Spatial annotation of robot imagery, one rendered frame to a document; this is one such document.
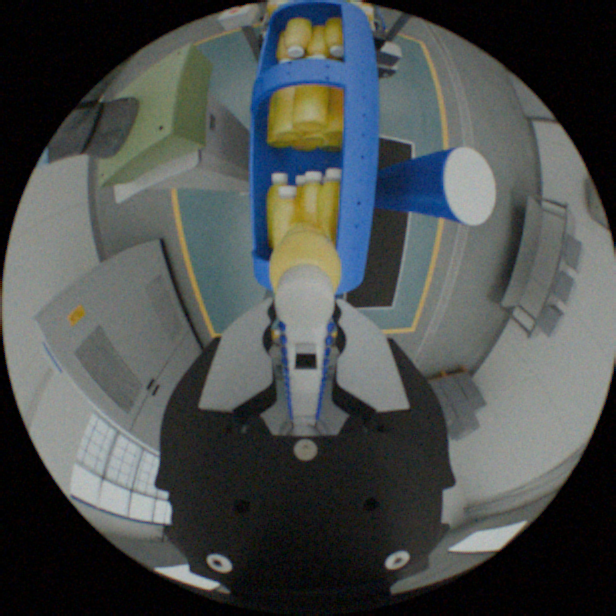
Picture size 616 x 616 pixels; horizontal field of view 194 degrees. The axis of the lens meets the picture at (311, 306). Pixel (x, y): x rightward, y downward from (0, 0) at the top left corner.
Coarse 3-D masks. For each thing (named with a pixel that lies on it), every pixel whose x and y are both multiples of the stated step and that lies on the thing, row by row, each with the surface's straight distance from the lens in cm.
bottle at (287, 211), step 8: (280, 200) 43; (288, 200) 42; (296, 200) 43; (280, 208) 42; (288, 208) 41; (296, 208) 42; (272, 216) 44; (280, 216) 41; (288, 216) 41; (296, 216) 42; (280, 224) 41; (288, 224) 41; (280, 232) 42; (280, 240) 42
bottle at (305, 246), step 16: (304, 224) 24; (288, 240) 16; (304, 240) 15; (320, 240) 16; (272, 256) 16; (288, 256) 14; (304, 256) 13; (320, 256) 14; (336, 256) 16; (272, 272) 15; (288, 272) 12; (320, 272) 12; (336, 272) 14; (336, 288) 15
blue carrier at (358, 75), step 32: (320, 0) 72; (352, 32) 55; (288, 64) 43; (320, 64) 41; (352, 64) 44; (256, 96) 44; (352, 96) 39; (256, 128) 52; (352, 128) 35; (256, 160) 50; (288, 160) 58; (320, 160) 60; (352, 160) 34; (256, 192) 48; (352, 192) 33; (256, 224) 48; (352, 224) 34; (256, 256) 40; (352, 256) 35; (352, 288) 39
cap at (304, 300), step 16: (304, 272) 11; (288, 288) 11; (304, 288) 11; (320, 288) 11; (288, 304) 11; (304, 304) 11; (320, 304) 11; (288, 320) 12; (304, 320) 12; (320, 320) 12
